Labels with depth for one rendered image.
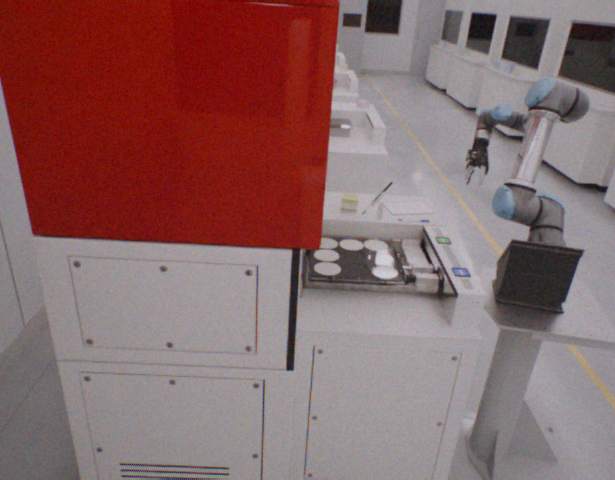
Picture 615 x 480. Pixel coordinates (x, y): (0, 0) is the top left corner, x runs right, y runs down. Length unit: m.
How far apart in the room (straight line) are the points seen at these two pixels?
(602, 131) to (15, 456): 5.94
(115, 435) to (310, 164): 1.09
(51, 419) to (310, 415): 1.30
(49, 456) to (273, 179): 1.73
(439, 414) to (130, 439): 1.07
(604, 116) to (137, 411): 5.65
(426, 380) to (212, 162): 1.08
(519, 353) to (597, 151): 4.55
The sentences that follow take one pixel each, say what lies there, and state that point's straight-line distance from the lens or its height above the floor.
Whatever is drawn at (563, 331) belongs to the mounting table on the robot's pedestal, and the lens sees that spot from 1.98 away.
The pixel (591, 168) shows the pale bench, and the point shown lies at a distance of 6.53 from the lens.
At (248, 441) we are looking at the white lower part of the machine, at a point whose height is 0.52.
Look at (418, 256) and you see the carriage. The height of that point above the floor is 0.88.
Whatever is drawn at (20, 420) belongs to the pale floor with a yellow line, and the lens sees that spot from 2.76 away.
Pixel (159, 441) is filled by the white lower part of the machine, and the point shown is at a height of 0.51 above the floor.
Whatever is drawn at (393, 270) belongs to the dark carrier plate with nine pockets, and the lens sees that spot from 1.93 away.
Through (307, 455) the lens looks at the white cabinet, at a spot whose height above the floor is 0.24.
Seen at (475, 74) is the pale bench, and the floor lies 0.69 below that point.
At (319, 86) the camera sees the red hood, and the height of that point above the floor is 1.64.
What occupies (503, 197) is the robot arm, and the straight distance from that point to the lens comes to 1.98.
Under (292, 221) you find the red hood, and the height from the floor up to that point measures 1.30.
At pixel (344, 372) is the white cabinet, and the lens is 1.79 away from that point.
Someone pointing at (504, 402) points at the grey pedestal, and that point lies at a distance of 2.31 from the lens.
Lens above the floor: 1.81
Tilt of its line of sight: 26 degrees down
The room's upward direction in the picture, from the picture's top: 4 degrees clockwise
